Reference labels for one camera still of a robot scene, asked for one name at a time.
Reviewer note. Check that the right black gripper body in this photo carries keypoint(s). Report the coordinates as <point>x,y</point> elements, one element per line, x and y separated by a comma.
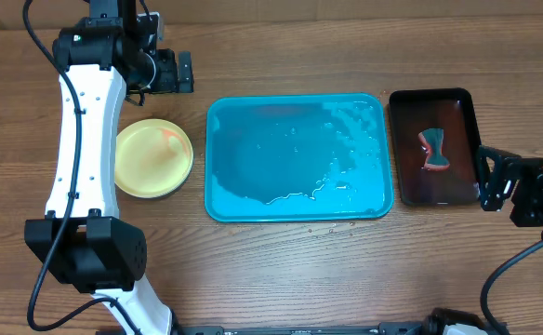
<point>515,182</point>

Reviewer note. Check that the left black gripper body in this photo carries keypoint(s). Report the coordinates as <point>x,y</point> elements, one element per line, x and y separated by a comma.
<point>157,74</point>

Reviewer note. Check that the orange green sponge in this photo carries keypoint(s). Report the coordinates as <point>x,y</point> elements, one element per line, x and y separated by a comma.
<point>432,140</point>

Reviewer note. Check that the yellow-green plate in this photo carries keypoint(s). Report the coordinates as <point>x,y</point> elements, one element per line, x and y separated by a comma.
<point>153,158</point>

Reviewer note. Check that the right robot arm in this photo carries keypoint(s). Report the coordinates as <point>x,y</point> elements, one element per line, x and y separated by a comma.
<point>527,211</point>

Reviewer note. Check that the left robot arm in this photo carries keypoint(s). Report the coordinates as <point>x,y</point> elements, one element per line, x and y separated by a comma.
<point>106,59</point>

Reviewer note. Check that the black rectangular tray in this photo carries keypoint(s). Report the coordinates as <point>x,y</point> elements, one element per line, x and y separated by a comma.
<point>412,111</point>

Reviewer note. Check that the teal plastic tray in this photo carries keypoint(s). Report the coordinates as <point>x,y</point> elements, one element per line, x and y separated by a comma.
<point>297,158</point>

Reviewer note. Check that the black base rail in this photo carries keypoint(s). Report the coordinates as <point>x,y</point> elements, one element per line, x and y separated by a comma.
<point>384,328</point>

